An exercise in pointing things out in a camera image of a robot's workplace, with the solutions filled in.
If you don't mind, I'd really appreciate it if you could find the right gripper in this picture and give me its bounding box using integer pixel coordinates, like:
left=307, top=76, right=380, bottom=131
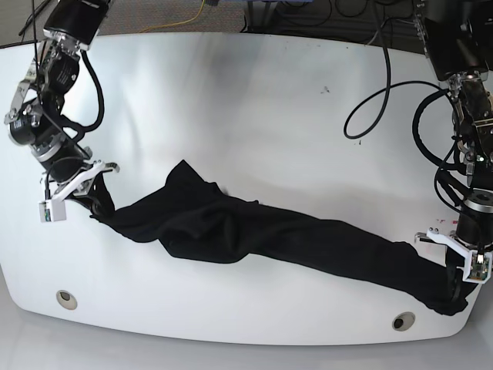
left=38, top=146, right=119, bottom=214

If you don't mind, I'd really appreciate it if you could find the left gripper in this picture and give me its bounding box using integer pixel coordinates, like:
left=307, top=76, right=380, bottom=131
left=414, top=215, right=492, bottom=304

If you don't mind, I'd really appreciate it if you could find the black t-shirt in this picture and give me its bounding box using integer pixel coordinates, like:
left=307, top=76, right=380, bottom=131
left=92, top=162, right=468, bottom=316

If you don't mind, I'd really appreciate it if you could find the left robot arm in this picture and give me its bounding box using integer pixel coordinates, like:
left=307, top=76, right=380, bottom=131
left=411, top=1, right=492, bottom=303

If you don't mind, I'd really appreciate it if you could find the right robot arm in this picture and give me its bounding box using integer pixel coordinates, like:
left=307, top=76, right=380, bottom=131
left=5, top=1, right=119, bottom=222

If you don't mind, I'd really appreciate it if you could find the right table grommet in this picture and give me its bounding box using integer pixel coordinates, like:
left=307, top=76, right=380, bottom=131
left=392, top=311, right=416, bottom=331

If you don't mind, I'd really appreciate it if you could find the table grommet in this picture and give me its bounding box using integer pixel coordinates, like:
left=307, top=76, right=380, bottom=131
left=56, top=291, right=78, bottom=311
left=392, top=311, right=416, bottom=331

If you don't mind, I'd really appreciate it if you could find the left table grommet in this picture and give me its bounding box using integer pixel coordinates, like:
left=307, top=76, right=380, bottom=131
left=56, top=291, right=78, bottom=311

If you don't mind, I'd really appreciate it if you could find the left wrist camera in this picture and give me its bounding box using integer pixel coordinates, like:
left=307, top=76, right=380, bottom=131
left=462, top=251, right=492, bottom=284

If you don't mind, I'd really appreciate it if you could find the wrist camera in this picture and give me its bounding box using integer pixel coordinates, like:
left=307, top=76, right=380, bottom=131
left=39, top=200, right=66, bottom=223
left=462, top=251, right=492, bottom=284

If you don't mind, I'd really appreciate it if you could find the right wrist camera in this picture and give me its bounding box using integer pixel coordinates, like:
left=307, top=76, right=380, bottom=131
left=39, top=200, right=66, bottom=223

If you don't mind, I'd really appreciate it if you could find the yellow cable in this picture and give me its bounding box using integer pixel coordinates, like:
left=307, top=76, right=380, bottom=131
left=142, top=0, right=205, bottom=34

